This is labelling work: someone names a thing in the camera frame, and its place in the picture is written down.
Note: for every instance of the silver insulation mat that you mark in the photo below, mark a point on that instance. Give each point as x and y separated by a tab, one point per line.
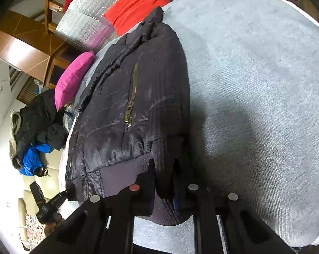
88	13

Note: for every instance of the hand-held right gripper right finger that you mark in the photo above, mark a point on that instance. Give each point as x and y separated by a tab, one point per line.
201	209

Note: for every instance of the blue jacket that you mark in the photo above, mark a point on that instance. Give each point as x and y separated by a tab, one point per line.
31	161

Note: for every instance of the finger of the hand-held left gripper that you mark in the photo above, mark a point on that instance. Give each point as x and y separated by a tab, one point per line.
61	197

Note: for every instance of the pink pillow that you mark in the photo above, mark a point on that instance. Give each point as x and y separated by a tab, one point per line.
72	76

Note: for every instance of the grey blanket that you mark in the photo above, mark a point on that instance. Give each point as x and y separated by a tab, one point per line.
254	84

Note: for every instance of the person's left hand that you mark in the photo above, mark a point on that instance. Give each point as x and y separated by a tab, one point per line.
56	221

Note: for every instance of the beige fleece jacket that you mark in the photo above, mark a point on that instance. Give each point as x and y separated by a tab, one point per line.
15	127

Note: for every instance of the black jacket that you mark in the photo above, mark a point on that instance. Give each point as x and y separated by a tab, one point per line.
40	116

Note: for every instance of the printed cloth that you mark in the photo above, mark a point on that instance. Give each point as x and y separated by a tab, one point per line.
34	232

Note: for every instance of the cream sofa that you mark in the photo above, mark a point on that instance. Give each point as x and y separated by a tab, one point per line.
52	169

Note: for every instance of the dark quilted zip jacket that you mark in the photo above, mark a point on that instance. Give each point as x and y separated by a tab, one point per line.
138	105

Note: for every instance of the wooden railing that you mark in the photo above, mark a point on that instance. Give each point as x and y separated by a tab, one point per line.
52	5

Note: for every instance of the wooden cabinet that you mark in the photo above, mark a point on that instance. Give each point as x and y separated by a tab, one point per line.
22	50

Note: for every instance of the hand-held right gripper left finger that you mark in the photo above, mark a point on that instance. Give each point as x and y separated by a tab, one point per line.
127	209

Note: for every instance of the red pillow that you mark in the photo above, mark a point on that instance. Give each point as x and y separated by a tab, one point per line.
138	2

